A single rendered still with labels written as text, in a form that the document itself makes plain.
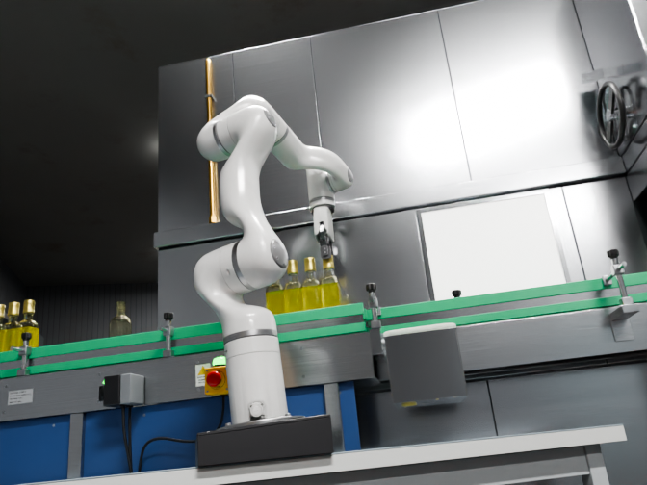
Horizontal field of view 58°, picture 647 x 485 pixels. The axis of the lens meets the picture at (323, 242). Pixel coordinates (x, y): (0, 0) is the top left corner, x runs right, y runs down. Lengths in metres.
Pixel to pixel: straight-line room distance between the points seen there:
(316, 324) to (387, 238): 0.46
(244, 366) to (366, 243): 0.84
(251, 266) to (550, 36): 1.51
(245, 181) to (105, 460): 0.89
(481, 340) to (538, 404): 0.31
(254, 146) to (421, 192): 0.73
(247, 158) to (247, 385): 0.56
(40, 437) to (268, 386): 0.89
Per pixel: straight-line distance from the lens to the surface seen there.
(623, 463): 1.94
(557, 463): 1.46
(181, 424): 1.74
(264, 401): 1.24
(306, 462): 1.20
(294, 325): 1.66
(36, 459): 1.95
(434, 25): 2.40
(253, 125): 1.48
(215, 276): 1.34
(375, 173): 2.08
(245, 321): 1.27
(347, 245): 1.96
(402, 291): 1.90
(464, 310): 1.72
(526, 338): 1.70
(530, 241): 1.97
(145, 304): 8.57
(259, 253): 1.28
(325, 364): 1.61
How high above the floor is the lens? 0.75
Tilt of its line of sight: 20 degrees up
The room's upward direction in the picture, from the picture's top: 6 degrees counter-clockwise
